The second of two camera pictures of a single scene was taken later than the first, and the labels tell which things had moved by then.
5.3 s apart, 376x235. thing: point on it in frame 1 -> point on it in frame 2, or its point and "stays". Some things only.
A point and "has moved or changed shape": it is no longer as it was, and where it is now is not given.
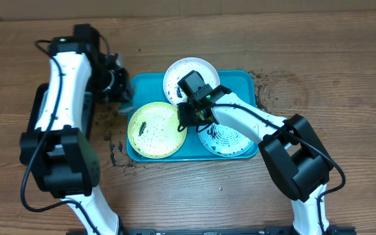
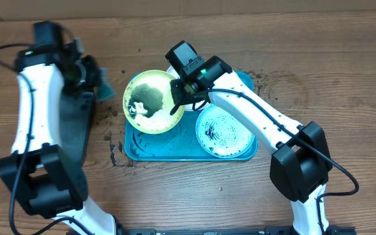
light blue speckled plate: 225,143 stays
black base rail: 288,230 stays
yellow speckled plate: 153,130 -> 147,101
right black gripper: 185,120 -> 177,87
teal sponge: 127,108 has moved or changed shape
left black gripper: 119,94 -> 91,62
